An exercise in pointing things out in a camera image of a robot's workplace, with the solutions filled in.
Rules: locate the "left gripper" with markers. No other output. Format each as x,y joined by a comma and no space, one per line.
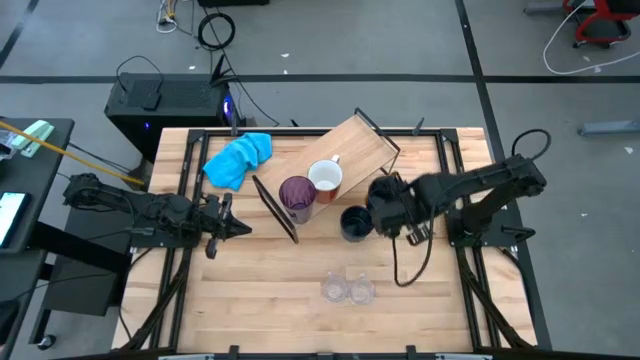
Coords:
212,217

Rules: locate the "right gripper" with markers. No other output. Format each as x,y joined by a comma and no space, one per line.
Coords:
400,205

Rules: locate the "black mug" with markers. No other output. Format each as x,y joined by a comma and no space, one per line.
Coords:
356,223

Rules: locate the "orange-red mug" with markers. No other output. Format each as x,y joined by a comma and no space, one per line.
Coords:
325,177

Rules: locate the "purple faceted plastic tumbler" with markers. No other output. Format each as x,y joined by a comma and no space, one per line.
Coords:
297,197

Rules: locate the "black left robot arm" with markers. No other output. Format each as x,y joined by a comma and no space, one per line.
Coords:
150,210

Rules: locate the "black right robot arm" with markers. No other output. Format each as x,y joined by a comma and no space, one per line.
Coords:
475,180

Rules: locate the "blue cloth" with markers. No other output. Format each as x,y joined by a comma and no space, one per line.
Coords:
235,160

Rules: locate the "clear plastic footed cup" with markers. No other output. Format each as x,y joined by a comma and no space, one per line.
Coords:
335,288
362,290

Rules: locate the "black computer tower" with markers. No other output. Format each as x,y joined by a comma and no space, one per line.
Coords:
180,107

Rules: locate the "black antenna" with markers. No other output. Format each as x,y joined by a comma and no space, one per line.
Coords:
219,70

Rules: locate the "yellow rod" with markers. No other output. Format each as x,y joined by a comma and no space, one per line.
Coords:
75,156

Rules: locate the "black side desk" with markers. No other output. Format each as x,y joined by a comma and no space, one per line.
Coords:
35,175

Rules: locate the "light green stapler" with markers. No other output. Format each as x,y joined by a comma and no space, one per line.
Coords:
35,136

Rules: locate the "smartphone with lit screen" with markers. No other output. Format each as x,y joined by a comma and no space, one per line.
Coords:
11,217

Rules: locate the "grey metal foot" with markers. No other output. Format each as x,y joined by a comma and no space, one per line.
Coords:
610,127

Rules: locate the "red chair base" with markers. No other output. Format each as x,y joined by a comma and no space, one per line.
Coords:
600,22

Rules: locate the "wooden shelf, black metal frame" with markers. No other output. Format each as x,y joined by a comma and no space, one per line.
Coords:
350,145

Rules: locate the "black table frame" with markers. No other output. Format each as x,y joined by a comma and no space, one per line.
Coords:
197,150

